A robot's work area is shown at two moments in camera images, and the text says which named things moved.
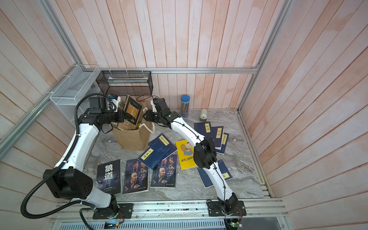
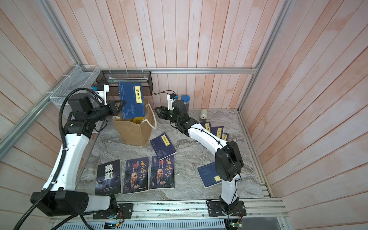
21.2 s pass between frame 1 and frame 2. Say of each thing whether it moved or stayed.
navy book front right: stayed
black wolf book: stayed
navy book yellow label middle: stayed
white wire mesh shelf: stayed
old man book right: stayed
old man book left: stayed
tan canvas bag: moved
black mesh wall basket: stayed
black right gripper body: moved
